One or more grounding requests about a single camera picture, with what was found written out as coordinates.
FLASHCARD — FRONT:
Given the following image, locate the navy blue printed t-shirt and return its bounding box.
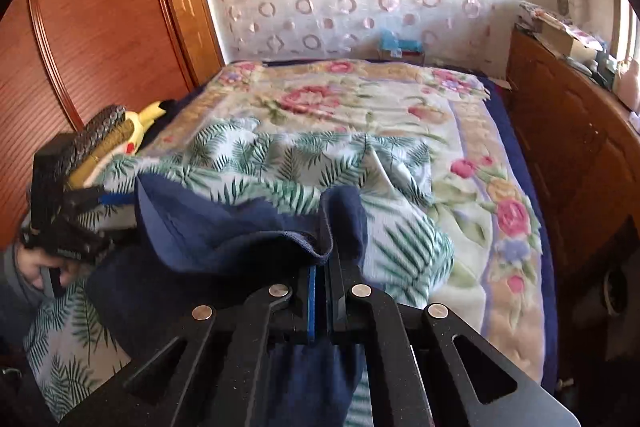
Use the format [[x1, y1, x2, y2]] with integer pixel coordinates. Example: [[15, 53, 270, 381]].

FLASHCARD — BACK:
[[86, 173, 368, 426]]

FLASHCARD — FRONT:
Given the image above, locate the person's left hand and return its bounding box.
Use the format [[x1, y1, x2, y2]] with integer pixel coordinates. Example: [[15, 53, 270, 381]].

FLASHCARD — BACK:
[[15, 244, 81, 291]]

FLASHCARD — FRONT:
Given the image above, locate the dark circle-patterned pillow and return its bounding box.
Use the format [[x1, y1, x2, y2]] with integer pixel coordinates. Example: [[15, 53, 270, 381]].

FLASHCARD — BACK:
[[52, 104, 125, 176]]

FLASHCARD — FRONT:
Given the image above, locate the yellow plush toy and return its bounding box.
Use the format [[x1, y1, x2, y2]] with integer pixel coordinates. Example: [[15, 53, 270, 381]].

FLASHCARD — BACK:
[[125, 101, 166, 155]]

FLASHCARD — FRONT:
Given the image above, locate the floral blanket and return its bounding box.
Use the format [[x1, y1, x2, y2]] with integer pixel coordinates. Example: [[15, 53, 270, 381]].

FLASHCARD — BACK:
[[142, 61, 556, 386]]

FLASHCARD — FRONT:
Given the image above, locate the green leaf-print sheet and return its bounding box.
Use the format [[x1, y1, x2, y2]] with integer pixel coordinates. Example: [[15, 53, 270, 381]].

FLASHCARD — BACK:
[[25, 118, 454, 419]]

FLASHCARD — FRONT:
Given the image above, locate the wooden louvered wardrobe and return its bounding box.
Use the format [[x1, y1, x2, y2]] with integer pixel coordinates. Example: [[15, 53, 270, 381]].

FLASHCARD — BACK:
[[1, 0, 195, 244]]

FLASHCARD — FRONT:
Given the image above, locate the wooden sideboard cabinet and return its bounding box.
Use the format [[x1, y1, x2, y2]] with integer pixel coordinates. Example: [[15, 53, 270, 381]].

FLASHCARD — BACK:
[[506, 29, 639, 277]]

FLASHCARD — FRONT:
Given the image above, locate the blue tissue box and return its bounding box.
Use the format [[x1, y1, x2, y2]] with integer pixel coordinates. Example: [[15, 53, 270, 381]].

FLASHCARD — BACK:
[[378, 30, 425, 66]]

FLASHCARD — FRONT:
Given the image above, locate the pink bottle on cabinet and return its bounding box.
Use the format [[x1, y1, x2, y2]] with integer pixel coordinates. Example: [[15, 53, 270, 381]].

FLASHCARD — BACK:
[[615, 58, 640, 112]]

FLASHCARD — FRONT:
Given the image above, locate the cardboard box on cabinet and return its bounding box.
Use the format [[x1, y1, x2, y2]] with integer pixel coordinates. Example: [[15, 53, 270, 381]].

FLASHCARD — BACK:
[[536, 23, 598, 64]]

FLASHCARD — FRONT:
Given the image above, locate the window with wooden frame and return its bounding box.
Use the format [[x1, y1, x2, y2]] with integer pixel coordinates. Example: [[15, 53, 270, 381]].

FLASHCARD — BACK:
[[612, 0, 639, 61]]

